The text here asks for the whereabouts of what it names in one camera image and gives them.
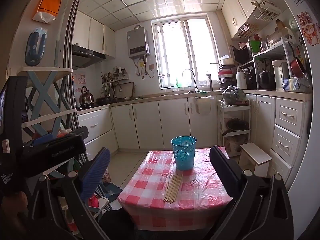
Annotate black range hood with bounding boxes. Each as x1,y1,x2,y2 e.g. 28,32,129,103
72,44,106,68

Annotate white step stool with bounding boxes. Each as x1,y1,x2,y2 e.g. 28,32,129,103
239,142,273,178

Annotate kitchen window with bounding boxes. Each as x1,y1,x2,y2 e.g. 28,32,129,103
151,17,222,89

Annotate white wire hanging basket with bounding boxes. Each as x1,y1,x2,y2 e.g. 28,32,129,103
252,1,282,21

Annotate black gas stove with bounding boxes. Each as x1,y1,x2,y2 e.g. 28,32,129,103
76,102,110,111

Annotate row of wooden chopsticks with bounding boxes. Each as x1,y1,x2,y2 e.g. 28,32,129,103
164,172,184,203

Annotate white wall cabinets beside hood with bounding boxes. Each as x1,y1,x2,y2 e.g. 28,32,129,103
72,10,117,59

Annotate cream tall drawer cabinet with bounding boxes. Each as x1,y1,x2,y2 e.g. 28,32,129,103
246,93,313,180

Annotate red lion sticker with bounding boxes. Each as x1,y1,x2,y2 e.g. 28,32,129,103
297,11,320,46

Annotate black rice cooker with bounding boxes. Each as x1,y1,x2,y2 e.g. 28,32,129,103
258,70,275,90

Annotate grey wall water heater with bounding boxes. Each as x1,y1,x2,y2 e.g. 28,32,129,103
126,27,150,59

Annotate white wall cabinets above rack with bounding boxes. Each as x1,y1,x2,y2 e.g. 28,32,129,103
221,0,274,39

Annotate blue wrapped package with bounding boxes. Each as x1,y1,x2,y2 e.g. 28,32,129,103
283,77,313,93

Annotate white countertop rack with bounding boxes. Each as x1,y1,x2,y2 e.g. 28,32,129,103
251,27,305,90

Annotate blue slippers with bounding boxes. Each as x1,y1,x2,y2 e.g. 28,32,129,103
24,29,48,67

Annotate orange paper bag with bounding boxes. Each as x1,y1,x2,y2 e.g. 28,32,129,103
32,0,63,24

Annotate dark pot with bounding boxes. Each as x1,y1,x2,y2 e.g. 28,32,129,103
226,118,250,133

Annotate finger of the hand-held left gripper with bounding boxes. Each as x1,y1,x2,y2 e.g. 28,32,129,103
32,133,54,145
56,126,90,140

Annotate wall utensil rack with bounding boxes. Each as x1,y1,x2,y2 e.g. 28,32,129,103
101,66,129,86

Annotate red checkered tablecloth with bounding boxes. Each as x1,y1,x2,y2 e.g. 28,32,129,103
117,147,235,231

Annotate person's left hand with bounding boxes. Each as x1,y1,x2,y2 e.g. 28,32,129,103
7,191,28,220

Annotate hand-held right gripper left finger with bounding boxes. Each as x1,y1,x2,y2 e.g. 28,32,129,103
27,147,112,240

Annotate blue plastic cutout basket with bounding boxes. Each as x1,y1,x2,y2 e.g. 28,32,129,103
171,136,197,170

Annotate steel kettle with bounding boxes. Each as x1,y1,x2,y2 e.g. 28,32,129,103
79,86,95,105

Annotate white bag on cabinet door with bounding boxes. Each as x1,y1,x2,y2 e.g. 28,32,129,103
195,95,215,116

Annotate white electric water boiler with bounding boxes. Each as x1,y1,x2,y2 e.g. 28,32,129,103
271,60,290,91

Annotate pink wall sticker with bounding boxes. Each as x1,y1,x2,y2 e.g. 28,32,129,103
74,74,87,94

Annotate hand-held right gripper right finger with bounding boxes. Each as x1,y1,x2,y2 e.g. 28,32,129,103
209,145,294,240

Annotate stack of bowls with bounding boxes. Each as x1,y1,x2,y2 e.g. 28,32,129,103
217,65,237,83

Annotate white thermos jug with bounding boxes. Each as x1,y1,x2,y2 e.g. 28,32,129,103
236,68,248,90

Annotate cream stove drawer cabinet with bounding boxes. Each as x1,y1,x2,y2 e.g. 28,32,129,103
77,107,119,161

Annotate curved chrome faucet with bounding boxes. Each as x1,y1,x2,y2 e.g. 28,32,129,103
182,68,199,93

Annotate red saucepan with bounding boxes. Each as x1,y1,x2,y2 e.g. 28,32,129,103
287,41,306,78

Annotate black microwave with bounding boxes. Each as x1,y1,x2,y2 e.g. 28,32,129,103
231,44,253,65

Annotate white rolling cart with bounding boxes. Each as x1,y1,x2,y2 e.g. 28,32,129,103
218,99,251,153

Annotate grey green plastic bag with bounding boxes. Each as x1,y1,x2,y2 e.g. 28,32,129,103
222,85,248,106

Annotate blue cross-braced shelf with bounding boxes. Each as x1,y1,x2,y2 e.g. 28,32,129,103
16,66,78,142

